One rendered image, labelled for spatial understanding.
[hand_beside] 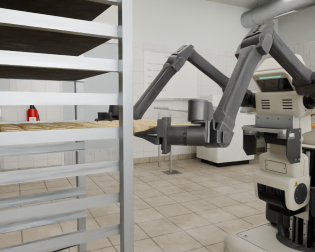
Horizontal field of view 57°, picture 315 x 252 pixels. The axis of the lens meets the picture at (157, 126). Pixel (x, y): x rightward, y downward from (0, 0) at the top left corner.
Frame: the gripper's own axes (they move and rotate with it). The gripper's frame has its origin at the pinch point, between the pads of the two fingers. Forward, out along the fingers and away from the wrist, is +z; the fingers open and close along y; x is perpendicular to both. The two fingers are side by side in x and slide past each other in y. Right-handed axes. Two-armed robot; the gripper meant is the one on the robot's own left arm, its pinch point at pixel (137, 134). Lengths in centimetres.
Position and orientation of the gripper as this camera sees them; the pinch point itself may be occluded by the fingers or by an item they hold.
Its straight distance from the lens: 84.8
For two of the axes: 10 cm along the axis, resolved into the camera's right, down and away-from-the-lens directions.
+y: 0.0, 10.0, 0.6
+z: -9.7, -0.2, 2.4
